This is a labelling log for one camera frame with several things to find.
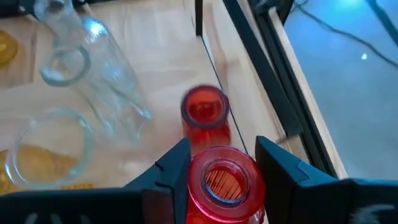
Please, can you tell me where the red ribbed glass vase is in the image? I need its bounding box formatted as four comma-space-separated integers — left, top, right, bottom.
180, 84, 233, 154

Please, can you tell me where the black aluminium table frame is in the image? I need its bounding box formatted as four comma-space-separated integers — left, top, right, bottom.
221, 0, 340, 180

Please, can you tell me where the yellow textured glass vase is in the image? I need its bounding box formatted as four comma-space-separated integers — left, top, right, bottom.
0, 145, 94, 195

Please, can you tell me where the clear glass vase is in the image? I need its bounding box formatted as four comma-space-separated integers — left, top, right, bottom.
39, 43, 154, 142

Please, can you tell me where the clear conical carafe vase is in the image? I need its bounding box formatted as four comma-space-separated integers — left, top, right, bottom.
5, 108, 95, 190

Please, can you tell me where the tall clear ribbed bottle vase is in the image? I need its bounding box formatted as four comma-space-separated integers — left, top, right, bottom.
32, 0, 139, 94

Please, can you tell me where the black vacuum power cable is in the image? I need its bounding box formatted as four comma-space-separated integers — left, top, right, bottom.
292, 0, 398, 68

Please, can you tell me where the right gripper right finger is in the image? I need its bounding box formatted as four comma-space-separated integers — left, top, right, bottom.
254, 136, 398, 224

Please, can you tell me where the red wide-rim glass vase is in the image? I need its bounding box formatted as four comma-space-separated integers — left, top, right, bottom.
185, 145, 267, 224

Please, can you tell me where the wooden shelf black frame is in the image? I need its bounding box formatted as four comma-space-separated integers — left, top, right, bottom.
0, 0, 250, 224

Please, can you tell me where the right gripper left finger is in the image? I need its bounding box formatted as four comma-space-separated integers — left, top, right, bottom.
0, 138, 192, 224

